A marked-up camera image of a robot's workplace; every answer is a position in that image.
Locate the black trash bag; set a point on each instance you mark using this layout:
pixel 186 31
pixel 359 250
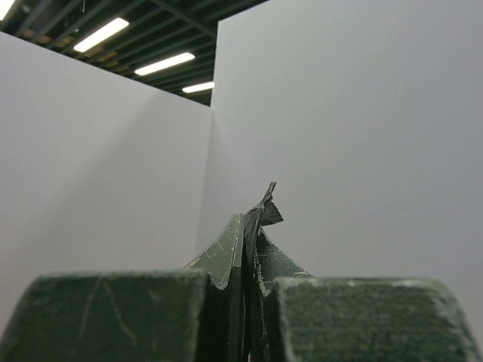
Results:
pixel 262 214

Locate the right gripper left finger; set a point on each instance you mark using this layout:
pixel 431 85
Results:
pixel 221 331

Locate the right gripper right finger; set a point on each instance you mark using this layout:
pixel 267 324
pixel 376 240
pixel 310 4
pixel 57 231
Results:
pixel 270 262

